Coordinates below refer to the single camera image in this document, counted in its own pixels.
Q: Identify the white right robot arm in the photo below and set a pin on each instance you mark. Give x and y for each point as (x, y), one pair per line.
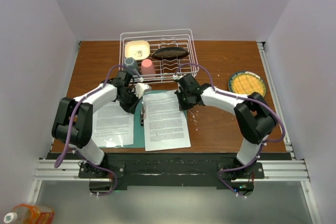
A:
(256, 120)

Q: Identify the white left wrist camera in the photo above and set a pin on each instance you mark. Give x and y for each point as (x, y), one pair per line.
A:
(141, 89)

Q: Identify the white wire dish rack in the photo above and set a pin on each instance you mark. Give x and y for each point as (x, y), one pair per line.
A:
(157, 39)

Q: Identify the pink cup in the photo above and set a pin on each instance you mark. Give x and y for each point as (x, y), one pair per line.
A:
(147, 68)

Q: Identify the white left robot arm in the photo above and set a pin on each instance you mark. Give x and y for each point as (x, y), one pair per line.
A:
(74, 119)

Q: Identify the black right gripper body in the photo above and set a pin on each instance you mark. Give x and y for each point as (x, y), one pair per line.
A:
(184, 102)

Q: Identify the cream square bowl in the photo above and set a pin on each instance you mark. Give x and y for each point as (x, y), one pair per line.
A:
(138, 50)

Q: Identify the yellow patterned round plate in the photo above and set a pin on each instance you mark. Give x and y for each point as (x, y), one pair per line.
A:
(246, 82)

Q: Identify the teal file folder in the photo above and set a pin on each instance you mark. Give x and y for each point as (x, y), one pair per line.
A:
(138, 133)

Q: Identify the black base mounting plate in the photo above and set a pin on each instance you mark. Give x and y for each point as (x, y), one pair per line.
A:
(169, 169)

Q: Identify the grey-blue mug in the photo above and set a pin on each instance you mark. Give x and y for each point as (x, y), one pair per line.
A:
(131, 66)

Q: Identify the right side aluminium rail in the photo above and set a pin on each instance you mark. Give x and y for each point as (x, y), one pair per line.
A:
(274, 95)

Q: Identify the dark brown oval plate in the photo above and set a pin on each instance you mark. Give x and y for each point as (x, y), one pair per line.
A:
(169, 53)

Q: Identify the metal folder clip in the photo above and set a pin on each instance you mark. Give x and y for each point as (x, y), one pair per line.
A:
(142, 115)

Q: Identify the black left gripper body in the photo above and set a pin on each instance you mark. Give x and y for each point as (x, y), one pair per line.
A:
(128, 102)

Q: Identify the orange drink bottle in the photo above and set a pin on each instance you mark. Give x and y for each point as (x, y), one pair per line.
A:
(31, 214)

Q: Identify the printed paper sheet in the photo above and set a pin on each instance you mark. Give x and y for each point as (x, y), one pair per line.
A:
(112, 126)

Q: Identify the remaining printed paper stack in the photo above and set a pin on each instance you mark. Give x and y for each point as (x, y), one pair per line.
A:
(165, 126)

